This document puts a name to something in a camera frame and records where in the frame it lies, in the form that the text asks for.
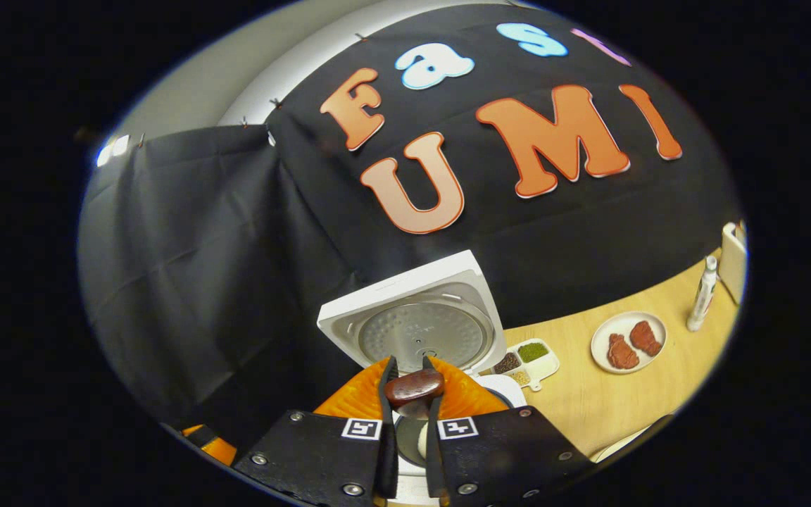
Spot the white rice cooker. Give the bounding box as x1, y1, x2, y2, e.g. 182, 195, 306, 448
317, 250, 527, 505

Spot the red meat piece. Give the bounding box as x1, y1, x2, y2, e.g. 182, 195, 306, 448
607, 333, 640, 370
629, 320, 663, 357

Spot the white drink bottle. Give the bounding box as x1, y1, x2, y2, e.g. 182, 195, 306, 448
686, 256, 718, 332

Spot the white divided seasoning dish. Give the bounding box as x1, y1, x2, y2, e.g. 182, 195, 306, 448
491, 339, 560, 392

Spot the clear plastic tray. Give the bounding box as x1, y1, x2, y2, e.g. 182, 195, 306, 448
592, 421, 661, 463

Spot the brown wooden spoon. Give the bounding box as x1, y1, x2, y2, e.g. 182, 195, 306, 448
384, 369, 446, 411

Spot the white round plate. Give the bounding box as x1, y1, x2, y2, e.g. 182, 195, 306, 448
591, 311, 667, 374

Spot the cream toaster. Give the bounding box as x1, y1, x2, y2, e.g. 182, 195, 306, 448
719, 220, 748, 305

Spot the ceiling light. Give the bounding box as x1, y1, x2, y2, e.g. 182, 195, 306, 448
96, 134, 130, 168

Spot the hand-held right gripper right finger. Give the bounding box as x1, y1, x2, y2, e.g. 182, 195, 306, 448
423, 354, 596, 506

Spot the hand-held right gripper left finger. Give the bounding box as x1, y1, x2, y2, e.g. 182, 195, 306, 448
233, 356, 399, 507

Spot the black backdrop cloth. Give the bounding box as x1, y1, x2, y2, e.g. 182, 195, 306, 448
78, 4, 741, 451

